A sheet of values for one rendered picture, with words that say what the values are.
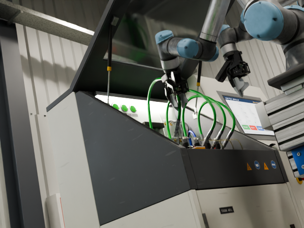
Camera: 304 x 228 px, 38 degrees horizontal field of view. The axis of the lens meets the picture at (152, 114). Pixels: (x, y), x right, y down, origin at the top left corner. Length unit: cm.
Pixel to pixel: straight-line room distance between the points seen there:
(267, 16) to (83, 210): 124
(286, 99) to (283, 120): 7
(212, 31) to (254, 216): 77
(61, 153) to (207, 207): 92
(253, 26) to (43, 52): 632
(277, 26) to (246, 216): 78
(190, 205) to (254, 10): 71
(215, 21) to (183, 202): 72
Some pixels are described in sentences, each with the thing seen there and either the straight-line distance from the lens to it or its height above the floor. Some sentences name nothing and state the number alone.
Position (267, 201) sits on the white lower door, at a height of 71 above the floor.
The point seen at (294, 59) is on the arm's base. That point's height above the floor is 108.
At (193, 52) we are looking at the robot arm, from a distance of 172.
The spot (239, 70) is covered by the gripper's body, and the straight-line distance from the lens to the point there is 204.
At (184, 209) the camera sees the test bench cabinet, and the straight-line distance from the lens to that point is 164.
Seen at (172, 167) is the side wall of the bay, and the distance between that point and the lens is 167.
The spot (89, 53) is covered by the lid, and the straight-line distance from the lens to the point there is 211.
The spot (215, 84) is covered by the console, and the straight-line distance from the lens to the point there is 266.
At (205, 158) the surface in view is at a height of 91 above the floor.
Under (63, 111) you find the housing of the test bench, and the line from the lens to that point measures 229.
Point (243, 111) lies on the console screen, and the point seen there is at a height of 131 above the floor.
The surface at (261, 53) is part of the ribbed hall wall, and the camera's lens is 935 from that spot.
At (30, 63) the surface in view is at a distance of 729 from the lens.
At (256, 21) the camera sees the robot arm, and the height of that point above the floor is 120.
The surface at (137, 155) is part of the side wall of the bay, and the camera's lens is 181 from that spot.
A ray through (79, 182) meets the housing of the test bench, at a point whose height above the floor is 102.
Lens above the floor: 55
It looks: 19 degrees up
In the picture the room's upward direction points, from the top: 14 degrees counter-clockwise
